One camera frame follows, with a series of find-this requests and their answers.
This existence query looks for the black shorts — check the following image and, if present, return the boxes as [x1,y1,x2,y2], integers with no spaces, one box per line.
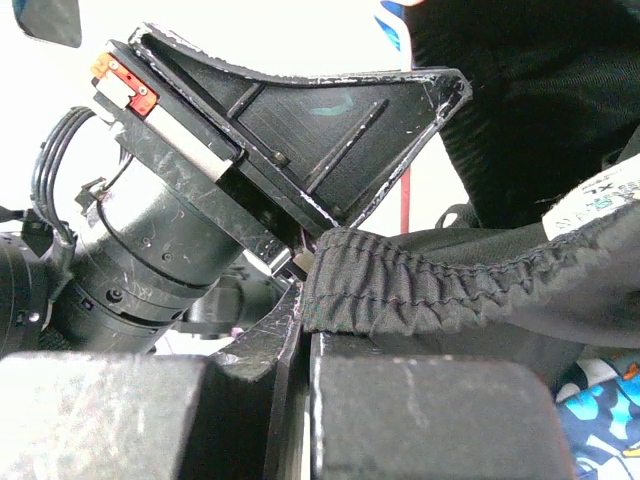
[296,1,639,380]

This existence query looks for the red plastic tray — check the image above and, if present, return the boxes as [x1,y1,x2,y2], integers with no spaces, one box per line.
[400,168,411,234]

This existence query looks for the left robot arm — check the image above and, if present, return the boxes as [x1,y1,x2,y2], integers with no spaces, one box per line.
[1,24,471,353]

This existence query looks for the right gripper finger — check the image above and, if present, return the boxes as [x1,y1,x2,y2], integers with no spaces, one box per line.
[199,284,305,479]

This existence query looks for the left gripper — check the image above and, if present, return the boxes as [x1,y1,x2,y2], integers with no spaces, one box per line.
[91,24,471,279]

